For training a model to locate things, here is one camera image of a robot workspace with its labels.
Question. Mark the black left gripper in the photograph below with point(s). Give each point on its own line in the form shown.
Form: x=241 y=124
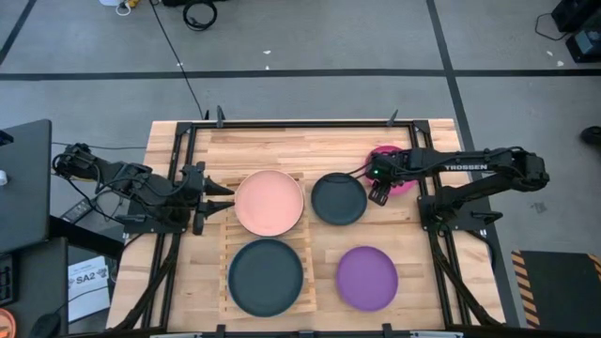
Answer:
x=192 y=188

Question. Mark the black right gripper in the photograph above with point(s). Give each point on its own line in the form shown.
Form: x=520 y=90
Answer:
x=389 y=169

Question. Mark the magenta plate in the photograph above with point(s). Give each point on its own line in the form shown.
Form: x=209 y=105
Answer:
x=404 y=187

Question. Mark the dark green bowl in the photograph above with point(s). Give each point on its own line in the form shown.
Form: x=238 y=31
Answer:
x=339 y=198

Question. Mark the salmon pink plate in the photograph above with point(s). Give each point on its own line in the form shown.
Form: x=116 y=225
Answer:
x=268 y=203

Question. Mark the purple plate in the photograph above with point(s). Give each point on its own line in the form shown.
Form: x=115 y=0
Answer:
x=367 y=278

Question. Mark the large dark grey plate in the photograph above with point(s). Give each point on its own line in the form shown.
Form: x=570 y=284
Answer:
x=266 y=277

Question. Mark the grey-blue plate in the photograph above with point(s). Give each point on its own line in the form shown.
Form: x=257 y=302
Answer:
x=233 y=302

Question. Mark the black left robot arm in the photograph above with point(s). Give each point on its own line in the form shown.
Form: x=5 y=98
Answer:
x=117 y=180

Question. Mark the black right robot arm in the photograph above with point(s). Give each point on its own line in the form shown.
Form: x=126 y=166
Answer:
x=469 y=166

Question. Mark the wooden slatted shelf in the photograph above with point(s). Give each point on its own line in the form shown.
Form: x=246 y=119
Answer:
x=227 y=230

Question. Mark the black power brick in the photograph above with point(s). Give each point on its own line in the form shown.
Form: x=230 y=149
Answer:
x=76 y=211

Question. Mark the white paper sheet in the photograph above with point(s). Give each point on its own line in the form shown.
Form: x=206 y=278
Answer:
x=89 y=286

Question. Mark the black laptop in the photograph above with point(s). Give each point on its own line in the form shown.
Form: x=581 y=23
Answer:
x=23 y=188

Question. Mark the black side desk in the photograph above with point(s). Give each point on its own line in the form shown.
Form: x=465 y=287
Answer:
x=42 y=281

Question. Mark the black hazard-striped mat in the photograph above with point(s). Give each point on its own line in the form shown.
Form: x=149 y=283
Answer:
x=559 y=286

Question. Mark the black computer mouse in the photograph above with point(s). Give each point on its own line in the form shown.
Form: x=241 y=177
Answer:
x=45 y=326

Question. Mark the person's shoe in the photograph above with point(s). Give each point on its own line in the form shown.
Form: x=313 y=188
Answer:
x=591 y=135

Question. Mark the black controller box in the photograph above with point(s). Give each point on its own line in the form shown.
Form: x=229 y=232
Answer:
x=7 y=279

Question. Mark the orange round object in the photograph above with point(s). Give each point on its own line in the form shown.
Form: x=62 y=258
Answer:
x=5 y=324

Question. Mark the black equipment case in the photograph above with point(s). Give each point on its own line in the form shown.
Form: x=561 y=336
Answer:
x=582 y=28

